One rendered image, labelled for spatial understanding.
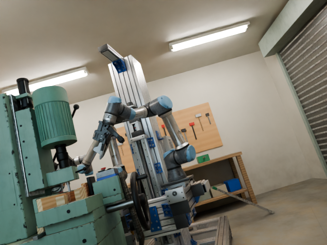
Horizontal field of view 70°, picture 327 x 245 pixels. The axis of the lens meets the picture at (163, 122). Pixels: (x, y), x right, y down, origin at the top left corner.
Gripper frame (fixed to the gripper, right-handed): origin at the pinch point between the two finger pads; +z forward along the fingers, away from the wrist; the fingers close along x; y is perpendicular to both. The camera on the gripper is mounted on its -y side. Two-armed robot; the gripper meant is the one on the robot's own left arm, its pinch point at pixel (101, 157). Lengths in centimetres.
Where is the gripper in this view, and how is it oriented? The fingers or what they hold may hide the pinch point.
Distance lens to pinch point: 136.8
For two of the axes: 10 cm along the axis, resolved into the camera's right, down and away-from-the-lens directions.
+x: -0.4, -1.9, -9.8
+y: -9.7, -2.3, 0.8
